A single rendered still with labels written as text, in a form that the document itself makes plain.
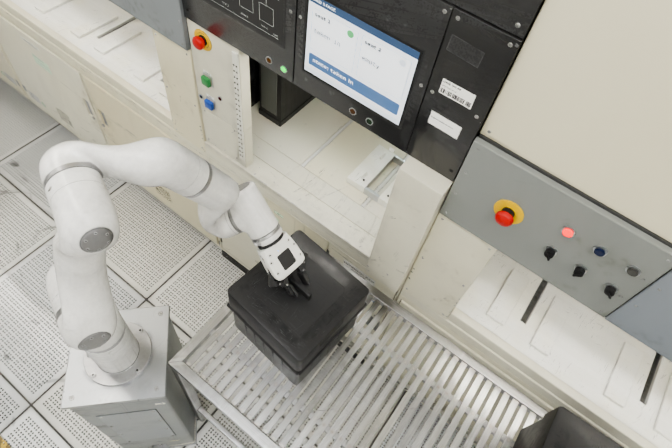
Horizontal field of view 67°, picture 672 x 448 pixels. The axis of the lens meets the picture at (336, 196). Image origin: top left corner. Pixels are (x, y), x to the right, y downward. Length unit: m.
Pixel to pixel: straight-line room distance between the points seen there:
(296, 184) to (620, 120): 1.13
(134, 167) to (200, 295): 1.62
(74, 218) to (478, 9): 0.78
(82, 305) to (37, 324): 1.46
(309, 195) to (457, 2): 0.99
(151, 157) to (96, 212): 0.14
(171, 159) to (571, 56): 0.73
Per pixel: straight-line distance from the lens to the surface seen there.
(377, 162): 1.86
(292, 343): 1.38
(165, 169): 1.01
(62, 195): 1.01
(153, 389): 1.65
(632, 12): 0.90
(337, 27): 1.16
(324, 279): 1.46
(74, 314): 1.26
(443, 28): 1.01
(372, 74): 1.16
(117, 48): 2.40
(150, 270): 2.67
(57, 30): 2.55
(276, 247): 1.34
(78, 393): 1.70
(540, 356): 1.71
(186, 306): 2.55
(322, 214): 1.74
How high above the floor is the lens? 2.32
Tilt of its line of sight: 54 degrees down
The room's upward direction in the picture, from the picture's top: 10 degrees clockwise
